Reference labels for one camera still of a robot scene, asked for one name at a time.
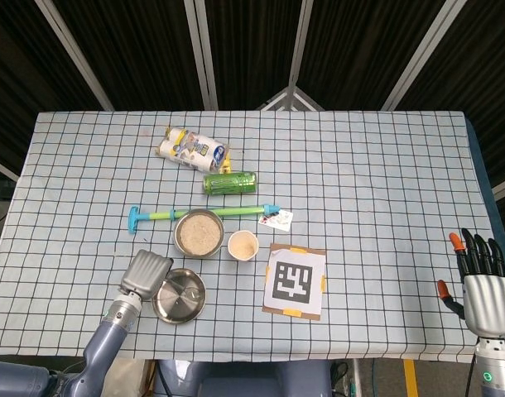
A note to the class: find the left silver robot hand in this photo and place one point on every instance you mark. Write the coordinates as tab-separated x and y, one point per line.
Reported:
145	273

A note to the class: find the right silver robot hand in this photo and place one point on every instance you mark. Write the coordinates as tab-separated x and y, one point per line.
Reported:
488	302

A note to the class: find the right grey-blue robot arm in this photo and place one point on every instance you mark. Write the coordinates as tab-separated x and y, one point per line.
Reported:
494	372

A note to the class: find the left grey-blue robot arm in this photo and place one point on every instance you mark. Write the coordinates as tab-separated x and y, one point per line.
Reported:
103	343

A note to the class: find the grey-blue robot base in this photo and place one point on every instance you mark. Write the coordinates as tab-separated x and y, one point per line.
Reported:
244	380

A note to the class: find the steel bowl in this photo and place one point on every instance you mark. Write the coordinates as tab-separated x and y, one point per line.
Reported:
198	254

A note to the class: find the white uncooked rice heap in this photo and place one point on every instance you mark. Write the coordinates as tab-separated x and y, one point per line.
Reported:
196	233

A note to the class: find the white paper cup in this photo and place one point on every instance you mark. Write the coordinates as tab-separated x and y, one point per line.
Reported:
236	237

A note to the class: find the steel plate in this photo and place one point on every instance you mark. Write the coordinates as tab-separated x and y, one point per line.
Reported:
178	308

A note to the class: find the yellow floor tape strip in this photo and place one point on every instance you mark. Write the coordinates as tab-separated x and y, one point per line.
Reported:
410	378

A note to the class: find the green and blue toy pump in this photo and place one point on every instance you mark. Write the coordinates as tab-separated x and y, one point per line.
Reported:
236	211

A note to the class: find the green energy drink can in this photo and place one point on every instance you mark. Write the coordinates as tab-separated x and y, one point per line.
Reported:
229	183

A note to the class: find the white snack bottle pack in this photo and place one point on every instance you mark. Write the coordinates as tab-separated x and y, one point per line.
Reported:
190	149

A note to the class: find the playing card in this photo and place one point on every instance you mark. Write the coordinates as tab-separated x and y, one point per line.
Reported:
279	219

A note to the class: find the cardboard with marker sheet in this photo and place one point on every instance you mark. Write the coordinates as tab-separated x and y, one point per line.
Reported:
294	281

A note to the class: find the blue checkered tablecloth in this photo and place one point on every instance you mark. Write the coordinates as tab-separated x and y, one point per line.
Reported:
360	186

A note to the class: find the white triangular frame foot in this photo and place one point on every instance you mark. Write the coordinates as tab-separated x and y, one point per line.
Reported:
291	97

